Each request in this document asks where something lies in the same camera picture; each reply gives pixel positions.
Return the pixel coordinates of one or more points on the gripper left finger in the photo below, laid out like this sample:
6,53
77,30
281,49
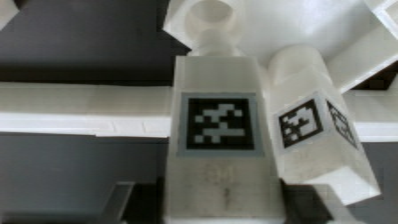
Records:
132,205

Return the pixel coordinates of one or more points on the white chair seat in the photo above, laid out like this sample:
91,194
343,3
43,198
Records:
347,27

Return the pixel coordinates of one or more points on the white U-shaped fence wall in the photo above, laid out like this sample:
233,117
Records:
116,111

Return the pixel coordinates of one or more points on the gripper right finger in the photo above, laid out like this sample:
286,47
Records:
313,206

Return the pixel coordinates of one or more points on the white chair leg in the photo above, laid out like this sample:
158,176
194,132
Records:
318,150
222,189

